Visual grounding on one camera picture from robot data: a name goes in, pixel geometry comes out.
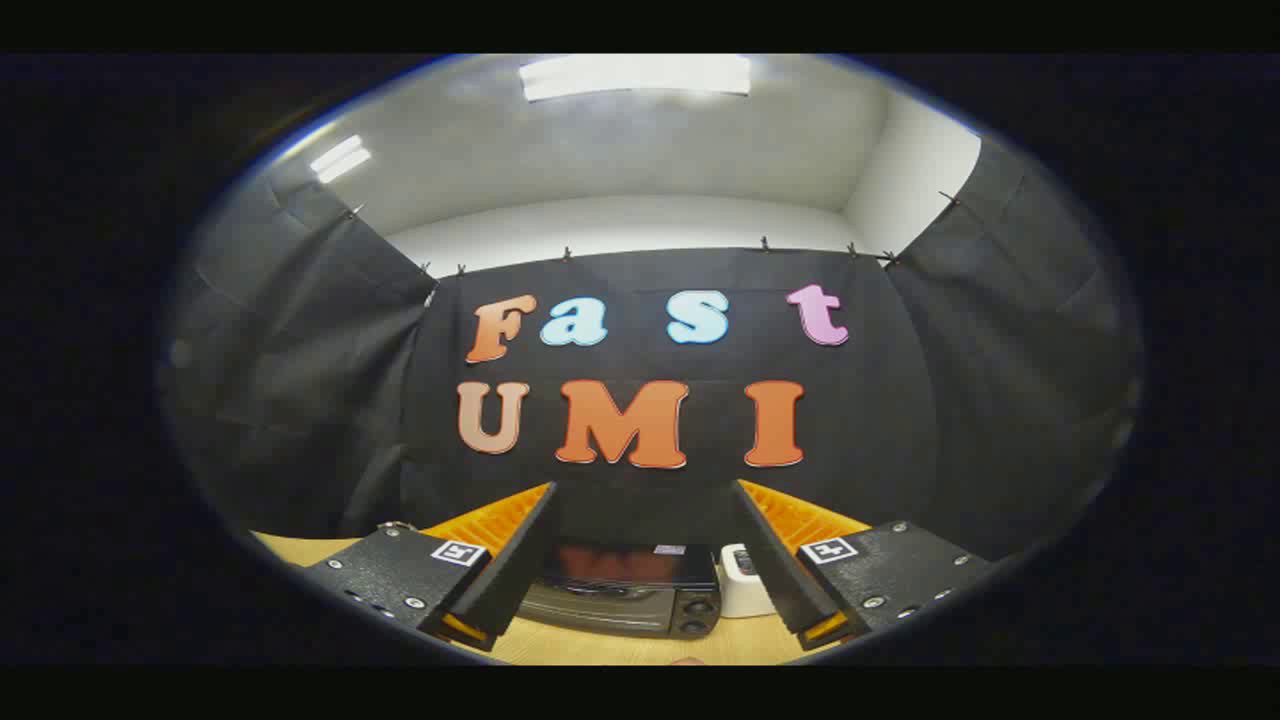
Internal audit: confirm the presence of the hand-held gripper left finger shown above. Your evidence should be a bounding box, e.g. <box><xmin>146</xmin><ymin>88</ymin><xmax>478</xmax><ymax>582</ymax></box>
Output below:
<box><xmin>300</xmin><ymin>482</ymin><xmax>559</xmax><ymax>653</ymax></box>

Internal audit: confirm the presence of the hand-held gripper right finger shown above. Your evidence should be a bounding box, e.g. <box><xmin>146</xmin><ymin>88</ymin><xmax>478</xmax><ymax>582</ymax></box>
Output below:
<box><xmin>733</xmin><ymin>480</ymin><xmax>991</xmax><ymax>651</ymax></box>

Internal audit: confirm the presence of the black toaster oven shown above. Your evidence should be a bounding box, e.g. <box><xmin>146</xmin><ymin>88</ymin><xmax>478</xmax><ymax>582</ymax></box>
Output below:
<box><xmin>518</xmin><ymin>540</ymin><xmax>723</xmax><ymax>641</ymax></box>

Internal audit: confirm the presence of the white rectangular container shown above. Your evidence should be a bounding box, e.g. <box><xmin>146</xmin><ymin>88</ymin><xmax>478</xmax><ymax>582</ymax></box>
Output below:
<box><xmin>720</xmin><ymin>543</ymin><xmax>779</xmax><ymax>619</ymax></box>

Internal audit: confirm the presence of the black backdrop cloth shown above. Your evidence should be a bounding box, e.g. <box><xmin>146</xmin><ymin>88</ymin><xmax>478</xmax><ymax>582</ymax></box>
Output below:
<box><xmin>400</xmin><ymin>245</ymin><xmax>941</xmax><ymax>561</ymax></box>

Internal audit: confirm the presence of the dark grey side curtain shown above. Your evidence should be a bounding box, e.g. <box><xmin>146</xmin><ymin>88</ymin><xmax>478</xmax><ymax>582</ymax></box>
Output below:
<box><xmin>160</xmin><ymin>165</ymin><xmax>438</xmax><ymax>541</ymax></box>
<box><xmin>885</xmin><ymin>135</ymin><xmax>1146</xmax><ymax>561</ymax></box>

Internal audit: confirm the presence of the small ceiling light panel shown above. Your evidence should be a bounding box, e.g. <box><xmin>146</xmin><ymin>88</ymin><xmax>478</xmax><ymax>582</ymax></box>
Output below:
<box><xmin>308</xmin><ymin>135</ymin><xmax>373</xmax><ymax>184</ymax></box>

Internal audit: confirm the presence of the long ceiling light panel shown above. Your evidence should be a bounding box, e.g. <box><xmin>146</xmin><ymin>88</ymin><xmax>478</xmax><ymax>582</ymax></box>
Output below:
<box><xmin>518</xmin><ymin>55</ymin><xmax>753</xmax><ymax>103</ymax></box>

